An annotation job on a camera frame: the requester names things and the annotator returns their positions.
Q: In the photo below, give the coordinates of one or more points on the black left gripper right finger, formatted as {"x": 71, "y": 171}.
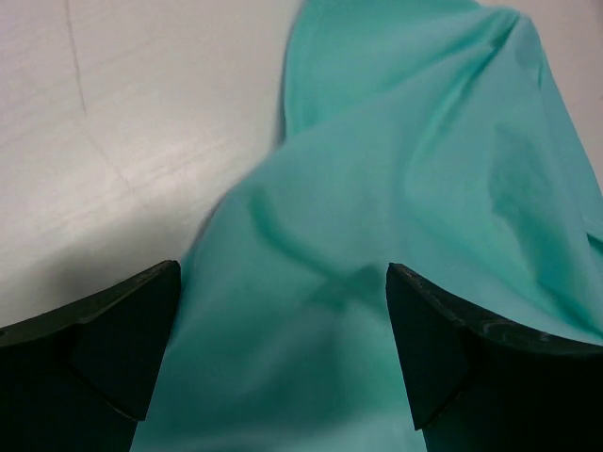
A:
{"x": 478, "y": 381}

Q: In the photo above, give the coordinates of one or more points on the teal t shirt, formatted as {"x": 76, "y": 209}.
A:
{"x": 426, "y": 133}

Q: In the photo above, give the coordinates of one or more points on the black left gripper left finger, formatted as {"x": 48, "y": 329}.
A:
{"x": 81, "y": 377}

